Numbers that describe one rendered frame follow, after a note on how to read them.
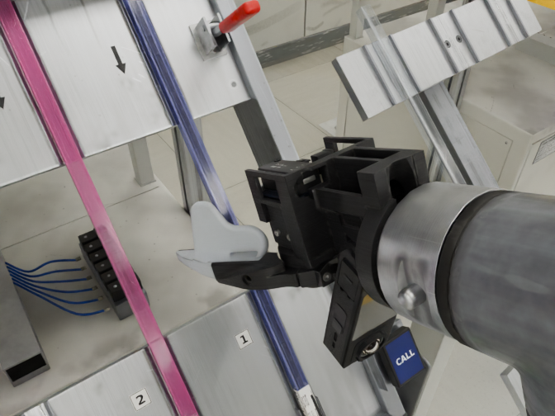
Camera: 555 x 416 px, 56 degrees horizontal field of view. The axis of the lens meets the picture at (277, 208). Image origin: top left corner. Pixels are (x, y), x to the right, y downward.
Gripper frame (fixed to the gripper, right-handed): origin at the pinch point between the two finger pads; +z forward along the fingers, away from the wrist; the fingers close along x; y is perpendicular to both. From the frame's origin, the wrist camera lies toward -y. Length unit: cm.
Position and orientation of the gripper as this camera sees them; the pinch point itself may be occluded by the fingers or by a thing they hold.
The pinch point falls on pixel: (257, 224)
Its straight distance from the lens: 45.6
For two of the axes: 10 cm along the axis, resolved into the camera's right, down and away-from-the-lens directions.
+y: -2.7, -9.1, -3.0
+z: -5.1, -1.3, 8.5
